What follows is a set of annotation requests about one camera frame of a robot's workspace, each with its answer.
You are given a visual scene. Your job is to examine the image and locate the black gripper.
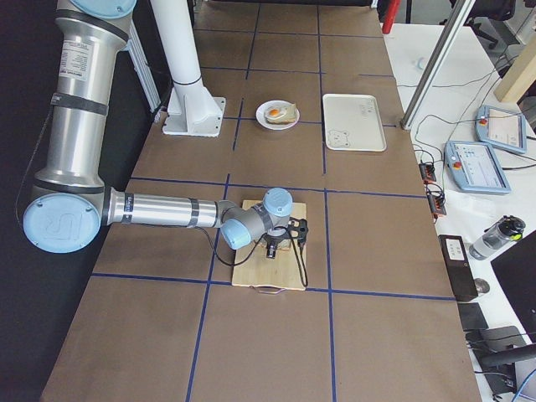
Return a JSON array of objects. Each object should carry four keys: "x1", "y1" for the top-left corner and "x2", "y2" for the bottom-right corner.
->
[{"x1": 264, "y1": 229, "x2": 289, "y2": 258}]

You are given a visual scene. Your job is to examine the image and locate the white round plate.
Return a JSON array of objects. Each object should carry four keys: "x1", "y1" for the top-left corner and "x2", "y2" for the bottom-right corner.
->
[{"x1": 255, "y1": 100, "x2": 300, "y2": 131}]

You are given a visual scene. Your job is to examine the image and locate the bread slice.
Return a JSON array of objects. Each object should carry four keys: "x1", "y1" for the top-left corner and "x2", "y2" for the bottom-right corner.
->
[
  {"x1": 260, "y1": 235, "x2": 291, "y2": 250},
  {"x1": 265, "y1": 104, "x2": 297, "y2": 125}
]

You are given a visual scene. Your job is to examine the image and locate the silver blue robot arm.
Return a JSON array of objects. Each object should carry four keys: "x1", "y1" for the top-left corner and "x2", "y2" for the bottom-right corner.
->
[{"x1": 23, "y1": 1, "x2": 292, "y2": 253}]

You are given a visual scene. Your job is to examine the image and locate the bamboo cutting board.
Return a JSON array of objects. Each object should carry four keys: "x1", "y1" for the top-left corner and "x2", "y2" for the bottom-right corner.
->
[{"x1": 221, "y1": 188, "x2": 308, "y2": 293}]

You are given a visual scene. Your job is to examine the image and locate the fried egg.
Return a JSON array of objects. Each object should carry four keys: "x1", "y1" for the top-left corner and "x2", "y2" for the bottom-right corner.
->
[{"x1": 265, "y1": 106, "x2": 288, "y2": 120}]

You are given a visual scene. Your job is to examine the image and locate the cream bear serving tray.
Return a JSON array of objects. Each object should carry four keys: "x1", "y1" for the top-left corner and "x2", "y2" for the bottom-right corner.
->
[{"x1": 322, "y1": 94, "x2": 387, "y2": 152}]

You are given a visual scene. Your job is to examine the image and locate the orange black connector far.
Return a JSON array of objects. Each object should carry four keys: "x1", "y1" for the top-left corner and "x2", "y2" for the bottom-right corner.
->
[{"x1": 418, "y1": 162, "x2": 436, "y2": 184}]

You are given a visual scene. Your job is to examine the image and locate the black rectangular box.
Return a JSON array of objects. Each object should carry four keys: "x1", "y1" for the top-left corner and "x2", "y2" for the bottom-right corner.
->
[{"x1": 438, "y1": 234, "x2": 478, "y2": 302}]

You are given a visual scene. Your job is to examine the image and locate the near teach pendant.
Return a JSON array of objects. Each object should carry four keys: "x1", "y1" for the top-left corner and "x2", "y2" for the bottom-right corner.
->
[{"x1": 444, "y1": 141, "x2": 511, "y2": 195}]

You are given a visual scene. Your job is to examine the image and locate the teach pendant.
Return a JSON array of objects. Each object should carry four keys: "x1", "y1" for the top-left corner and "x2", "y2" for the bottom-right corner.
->
[
  {"x1": 444, "y1": 141, "x2": 511, "y2": 195},
  {"x1": 475, "y1": 106, "x2": 527, "y2": 155}
]

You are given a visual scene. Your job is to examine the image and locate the clear water bottle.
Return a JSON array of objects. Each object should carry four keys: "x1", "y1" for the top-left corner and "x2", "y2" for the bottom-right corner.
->
[{"x1": 469, "y1": 215, "x2": 526, "y2": 260}]

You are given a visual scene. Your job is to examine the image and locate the black monitor corner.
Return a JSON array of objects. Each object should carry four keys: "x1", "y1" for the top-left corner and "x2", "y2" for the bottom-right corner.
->
[{"x1": 491, "y1": 233, "x2": 535, "y2": 340}]

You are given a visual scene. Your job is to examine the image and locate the black desk device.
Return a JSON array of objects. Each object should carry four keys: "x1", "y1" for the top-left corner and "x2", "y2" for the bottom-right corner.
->
[{"x1": 466, "y1": 326, "x2": 535, "y2": 395}]

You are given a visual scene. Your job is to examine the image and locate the far teach pendant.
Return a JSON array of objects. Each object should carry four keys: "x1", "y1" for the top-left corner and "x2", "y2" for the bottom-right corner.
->
[{"x1": 475, "y1": 106, "x2": 527, "y2": 155}]

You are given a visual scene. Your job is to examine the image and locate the red object at back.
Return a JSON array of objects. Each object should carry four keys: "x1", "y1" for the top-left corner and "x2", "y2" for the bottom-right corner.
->
[{"x1": 382, "y1": 0, "x2": 401, "y2": 34}]

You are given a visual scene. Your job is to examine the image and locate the wooden beam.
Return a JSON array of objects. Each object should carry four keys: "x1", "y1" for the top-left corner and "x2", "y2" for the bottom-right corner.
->
[{"x1": 494, "y1": 35, "x2": 536, "y2": 103}]

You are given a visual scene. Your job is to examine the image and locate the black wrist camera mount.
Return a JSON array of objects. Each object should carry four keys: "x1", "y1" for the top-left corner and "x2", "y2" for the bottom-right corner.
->
[{"x1": 287, "y1": 217, "x2": 308, "y2": 245}]

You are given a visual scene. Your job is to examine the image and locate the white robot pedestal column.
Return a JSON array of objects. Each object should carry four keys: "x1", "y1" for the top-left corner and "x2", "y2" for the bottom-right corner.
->
[{"x1": 151, "y1": 0, "x2": 226, "y2": 137}]

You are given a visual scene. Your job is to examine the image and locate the aluminium frame post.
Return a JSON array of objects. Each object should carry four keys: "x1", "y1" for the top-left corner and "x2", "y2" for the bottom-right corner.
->
[{"x1": 400, "y1": 0, "x2": 476, "y2": 130}]

